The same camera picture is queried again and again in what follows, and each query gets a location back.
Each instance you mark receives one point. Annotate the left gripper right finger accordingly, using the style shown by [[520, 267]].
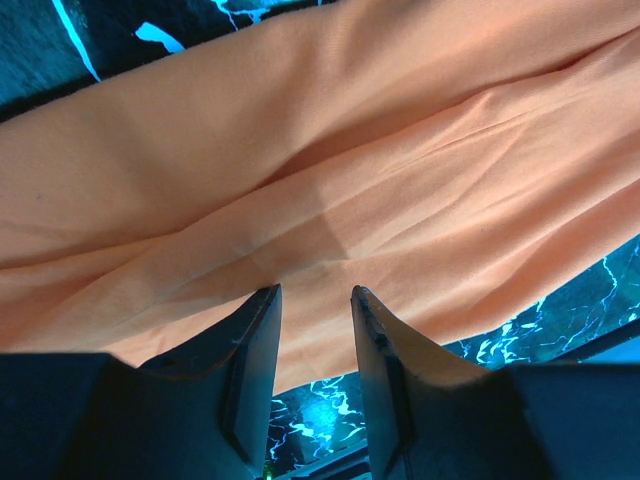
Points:
[[433, 415]]

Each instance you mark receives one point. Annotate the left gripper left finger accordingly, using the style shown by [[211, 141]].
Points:
[[198, 411]]

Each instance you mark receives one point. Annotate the orange t-shirt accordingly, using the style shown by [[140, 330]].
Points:
[[325, 175]]

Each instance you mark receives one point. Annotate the black marble pattern mat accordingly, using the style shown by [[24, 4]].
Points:
[[320, 415]]

